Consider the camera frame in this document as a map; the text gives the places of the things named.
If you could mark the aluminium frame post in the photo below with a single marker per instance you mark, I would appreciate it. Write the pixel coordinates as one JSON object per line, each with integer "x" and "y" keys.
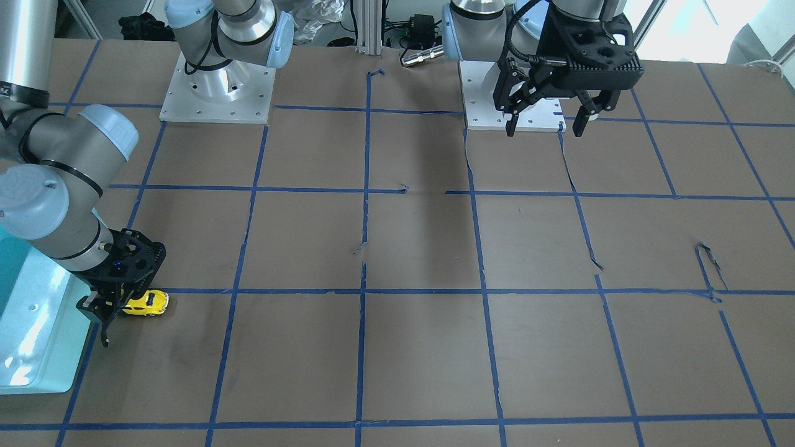
{"x": 369, "y": 18}

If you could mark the turquoise plastic bin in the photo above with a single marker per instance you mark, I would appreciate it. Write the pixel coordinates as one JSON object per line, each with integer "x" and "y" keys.
{"x": 42, "y": 332}

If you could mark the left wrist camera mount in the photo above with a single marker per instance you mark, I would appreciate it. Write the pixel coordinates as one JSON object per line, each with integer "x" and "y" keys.
{"x": 597, "y": 55}

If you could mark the silver metal connector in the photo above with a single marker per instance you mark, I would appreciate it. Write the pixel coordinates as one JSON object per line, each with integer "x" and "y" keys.
{"x": 423, "y": 56}

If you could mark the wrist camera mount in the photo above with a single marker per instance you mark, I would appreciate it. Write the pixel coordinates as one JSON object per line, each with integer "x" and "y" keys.
{"x": 597, "y": 55}
{"x": 132, "y": 263}

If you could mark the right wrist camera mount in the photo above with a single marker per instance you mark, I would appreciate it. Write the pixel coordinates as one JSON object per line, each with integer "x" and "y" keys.
{"x": 132, "y": 263}

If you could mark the yellow toy beetle car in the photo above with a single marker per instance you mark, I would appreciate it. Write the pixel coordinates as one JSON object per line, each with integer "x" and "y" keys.
{"x": 152, "y": 303}

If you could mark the black power adapter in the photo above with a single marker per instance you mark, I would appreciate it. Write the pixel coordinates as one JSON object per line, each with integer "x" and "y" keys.
{"x": 421, "y": 32}

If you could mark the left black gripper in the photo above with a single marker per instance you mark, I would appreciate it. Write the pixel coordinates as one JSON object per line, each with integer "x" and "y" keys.
{"x": 560, "y": 41}

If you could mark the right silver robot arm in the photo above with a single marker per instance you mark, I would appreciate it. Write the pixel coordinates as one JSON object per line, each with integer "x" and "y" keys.
{"x": 63, "y": 165}

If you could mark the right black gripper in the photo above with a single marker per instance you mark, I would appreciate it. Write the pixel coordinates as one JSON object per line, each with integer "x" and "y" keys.
{"x": 97, "y": 302}

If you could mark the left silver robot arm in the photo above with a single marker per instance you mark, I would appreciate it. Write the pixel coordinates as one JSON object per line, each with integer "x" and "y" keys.
{"x": 519, "y": 61}

